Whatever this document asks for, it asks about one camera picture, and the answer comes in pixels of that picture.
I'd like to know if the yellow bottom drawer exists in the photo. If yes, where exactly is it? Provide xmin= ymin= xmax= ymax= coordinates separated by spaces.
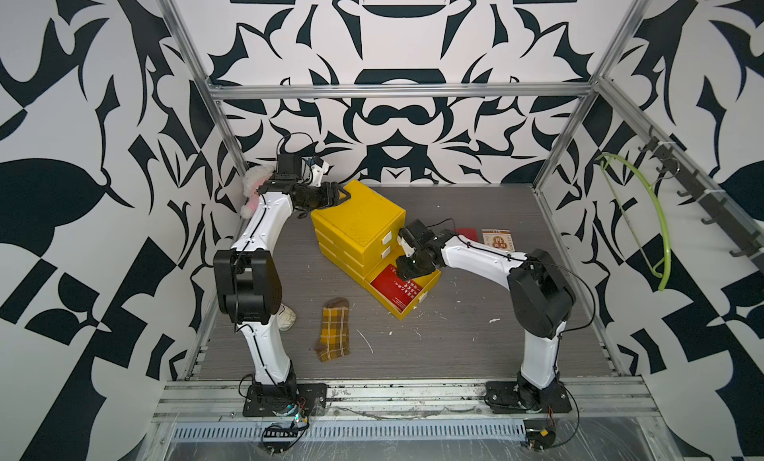
xmin=363 ymin=263 xmax=442 ymax=320

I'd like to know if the yellow plastic drawer cabinet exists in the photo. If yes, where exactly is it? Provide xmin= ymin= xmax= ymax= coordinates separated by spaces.
xmin=310 ymin=180 xmax=406 ymax=280

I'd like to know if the red postcard white text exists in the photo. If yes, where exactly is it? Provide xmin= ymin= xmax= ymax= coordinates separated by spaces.
xmin=371 ymin=264 xmax=423 ymax=313

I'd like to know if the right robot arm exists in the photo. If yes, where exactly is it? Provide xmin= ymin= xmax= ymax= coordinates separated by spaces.
xmin=396 ymin=219 xmax=576 ymax=412

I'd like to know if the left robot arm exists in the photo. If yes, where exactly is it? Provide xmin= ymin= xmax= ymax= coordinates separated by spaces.
xmin=213 ymin=154 xmax=349 ymax=407

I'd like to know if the white teddy bear pink shirt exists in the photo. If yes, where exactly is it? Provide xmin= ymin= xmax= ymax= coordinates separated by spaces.
xmin=240 ymin=164 xmax=276 ymax=219

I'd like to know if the grey patterned pouch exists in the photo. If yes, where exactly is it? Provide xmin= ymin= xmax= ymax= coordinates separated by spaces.
xmin=277 ymin=304 xmax=296 ymax=332

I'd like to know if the yellow plaid sock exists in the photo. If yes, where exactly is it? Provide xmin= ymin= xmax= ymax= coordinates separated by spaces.
xmin=314 ymin=298 xmax=350 ymax=363

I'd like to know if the green plastic hoop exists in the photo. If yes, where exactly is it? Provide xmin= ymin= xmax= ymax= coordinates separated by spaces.
xmin=597 ymin=152 xmax=674 ymax=292

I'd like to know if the right black connector box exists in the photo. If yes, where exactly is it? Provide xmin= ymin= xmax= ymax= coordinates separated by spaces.
xmin=523 ymin=420 xmax=556 ymax=452

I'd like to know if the black connector box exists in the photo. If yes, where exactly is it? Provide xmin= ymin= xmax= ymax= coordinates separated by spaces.
xmin=523 ymin=420 xmax=556 ymax=452
xmin=260 ymin=423 xmax=310 ymax=455

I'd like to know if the left black connector box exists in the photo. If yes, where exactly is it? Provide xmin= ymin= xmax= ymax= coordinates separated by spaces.
xmin=260 ymin=423 xmax=310 ymax=455

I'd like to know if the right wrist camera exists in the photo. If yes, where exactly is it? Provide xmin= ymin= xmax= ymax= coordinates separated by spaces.
xmin=397 ymin=227 xmax=422 ymax=258

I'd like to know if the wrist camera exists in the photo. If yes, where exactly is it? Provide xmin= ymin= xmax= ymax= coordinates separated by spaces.
xmin=397 ymin=227 xmax=422 ymax=258
xmin=306 ymin=156 xmax=330 ymax=188

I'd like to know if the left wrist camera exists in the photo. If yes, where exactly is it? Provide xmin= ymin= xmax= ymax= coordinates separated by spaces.
xmin=306 ymin=156 xmax=330 ymax=188

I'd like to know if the aluminium frame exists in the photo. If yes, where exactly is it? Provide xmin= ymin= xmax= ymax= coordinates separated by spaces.
xmin=159 ymin=0 xmax=763 ymax=386

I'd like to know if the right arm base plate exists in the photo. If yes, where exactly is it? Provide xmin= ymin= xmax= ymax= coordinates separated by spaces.
xmin=483 ymin=379 xmax=572 ymax=414

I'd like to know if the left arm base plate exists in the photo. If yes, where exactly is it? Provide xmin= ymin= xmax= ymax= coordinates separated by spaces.
xmin=243 ymin=383 xmax=327 ymax=417

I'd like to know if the black hook rail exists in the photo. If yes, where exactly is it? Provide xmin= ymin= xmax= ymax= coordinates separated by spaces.
xmin=641 ymin=127 xmax=763 ymax=272

